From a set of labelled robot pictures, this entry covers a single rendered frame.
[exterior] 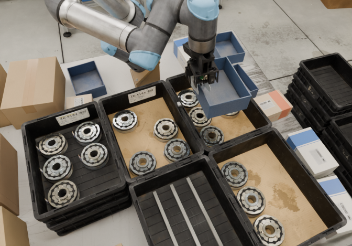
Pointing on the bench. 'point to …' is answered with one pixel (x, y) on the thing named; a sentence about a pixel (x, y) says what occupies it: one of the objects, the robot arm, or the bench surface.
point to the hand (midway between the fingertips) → (198, 87)
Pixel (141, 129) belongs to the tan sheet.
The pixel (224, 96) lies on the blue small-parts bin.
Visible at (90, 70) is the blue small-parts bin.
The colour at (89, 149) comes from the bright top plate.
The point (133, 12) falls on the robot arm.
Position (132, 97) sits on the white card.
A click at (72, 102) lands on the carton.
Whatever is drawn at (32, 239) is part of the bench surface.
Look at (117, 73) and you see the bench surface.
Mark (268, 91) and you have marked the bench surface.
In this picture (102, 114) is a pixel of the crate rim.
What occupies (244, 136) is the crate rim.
